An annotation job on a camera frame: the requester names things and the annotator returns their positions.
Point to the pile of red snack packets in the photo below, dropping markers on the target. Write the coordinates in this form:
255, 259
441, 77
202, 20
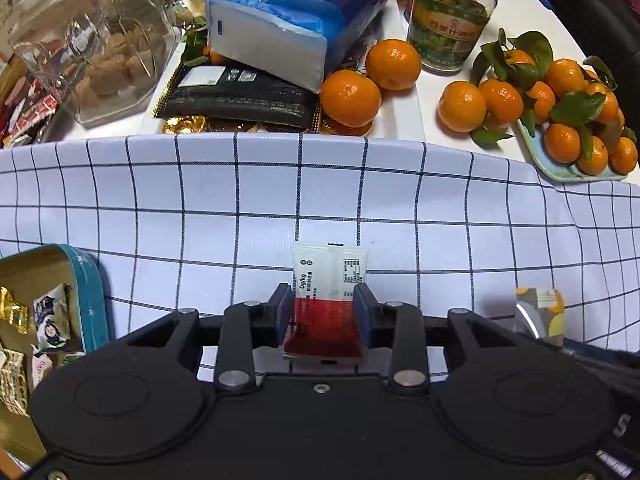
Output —
25, 115

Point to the blue white milk candy packet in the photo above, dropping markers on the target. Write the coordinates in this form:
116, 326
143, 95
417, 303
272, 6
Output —
52, 320

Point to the red white sachet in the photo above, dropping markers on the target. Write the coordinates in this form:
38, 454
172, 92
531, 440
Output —
325, 280

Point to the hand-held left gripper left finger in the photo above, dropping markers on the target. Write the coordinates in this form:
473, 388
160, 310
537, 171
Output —
285, 312

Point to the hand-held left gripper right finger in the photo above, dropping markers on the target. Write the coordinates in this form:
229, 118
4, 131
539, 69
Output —
364, 315

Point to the glass jar yellow lid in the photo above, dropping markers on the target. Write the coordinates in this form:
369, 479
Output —
445, 25

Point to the white blue checked tablecloth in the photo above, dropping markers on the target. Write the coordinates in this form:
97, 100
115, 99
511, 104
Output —
250, 195

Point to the small mandarin with leaves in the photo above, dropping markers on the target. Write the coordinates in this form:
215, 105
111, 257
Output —
192, 50

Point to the teal metal tin gold inside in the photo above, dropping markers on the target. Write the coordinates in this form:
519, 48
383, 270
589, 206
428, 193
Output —
90, 300

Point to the black chair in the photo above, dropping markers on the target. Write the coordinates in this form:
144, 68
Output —
600, 20

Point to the light blue plate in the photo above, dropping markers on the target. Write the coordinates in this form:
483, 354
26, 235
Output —
550, 170

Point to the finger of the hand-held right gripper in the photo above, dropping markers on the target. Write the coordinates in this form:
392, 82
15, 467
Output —
615, 360

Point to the large clear glass jar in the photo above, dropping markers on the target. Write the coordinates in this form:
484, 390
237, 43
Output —
100, 35

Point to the blue tissue pack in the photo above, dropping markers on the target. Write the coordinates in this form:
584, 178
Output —
280, 20

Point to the pile of leafy mandarins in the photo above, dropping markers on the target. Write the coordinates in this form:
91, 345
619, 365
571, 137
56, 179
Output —
500, 100

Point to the brown heart patterned packet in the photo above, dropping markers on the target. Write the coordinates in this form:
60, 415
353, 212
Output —
12, 382

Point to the gold candy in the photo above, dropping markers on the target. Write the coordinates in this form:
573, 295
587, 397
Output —
12, 310

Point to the row of gold foil candies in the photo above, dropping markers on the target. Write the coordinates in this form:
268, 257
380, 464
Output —
187, 124

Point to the loose mandarin orange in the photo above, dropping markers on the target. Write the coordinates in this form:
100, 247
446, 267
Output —
392, 64
350, 97

